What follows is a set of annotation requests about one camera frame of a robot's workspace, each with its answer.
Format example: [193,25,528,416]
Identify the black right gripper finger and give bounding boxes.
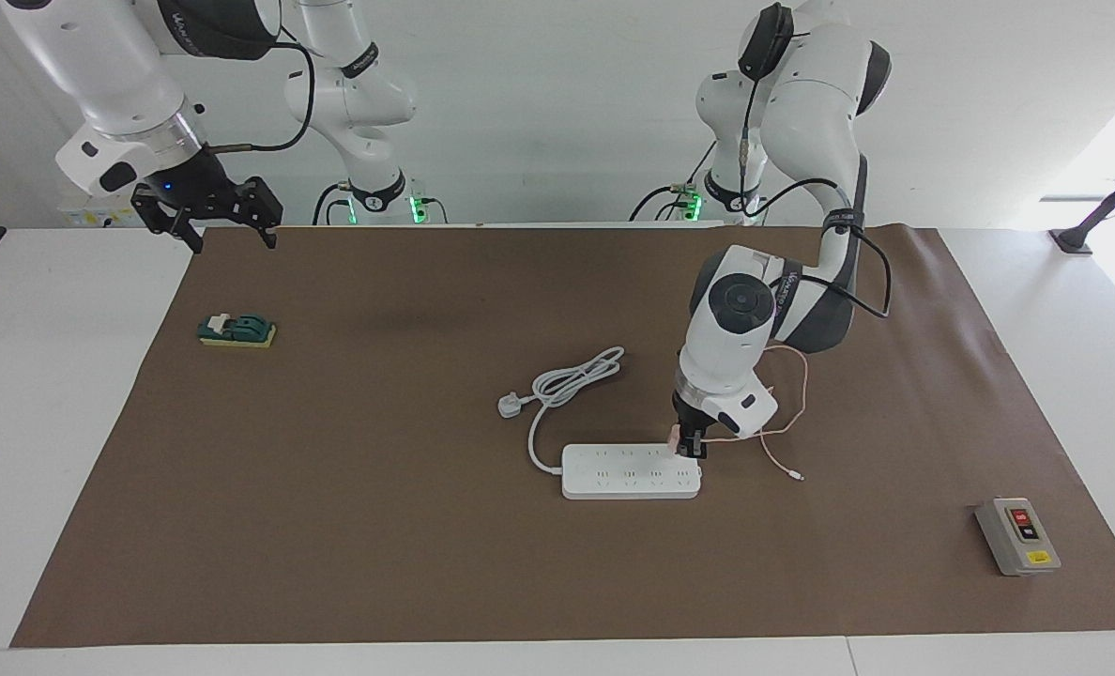
[132,183,205,254]
[238,177,283,250]

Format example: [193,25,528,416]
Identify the white power strip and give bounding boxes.
[560,443,703,500]

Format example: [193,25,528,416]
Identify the pink charging cable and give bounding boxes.
[708,345,810,483]

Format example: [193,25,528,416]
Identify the white panel yellow stickers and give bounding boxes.
[63,205,141,229]

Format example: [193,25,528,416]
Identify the brown paper mat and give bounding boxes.
[10,223,1115,649]

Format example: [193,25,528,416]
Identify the black base cable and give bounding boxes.
[629,139,720,224]
[312,181,357,226]

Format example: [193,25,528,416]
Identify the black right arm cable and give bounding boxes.
[206,42,316,153]

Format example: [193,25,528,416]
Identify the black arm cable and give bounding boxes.
[206,42,316,153]
[736,28,894,320]

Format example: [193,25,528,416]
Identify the green knife switch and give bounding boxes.
[198,313,278,349]

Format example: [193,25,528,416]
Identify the white power strip cord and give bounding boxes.
[497,346,626,473]

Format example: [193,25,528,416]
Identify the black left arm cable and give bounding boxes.
[736,28,894,320]

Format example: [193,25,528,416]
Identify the grey push-button switch box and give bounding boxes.
[975,497,1062,576]

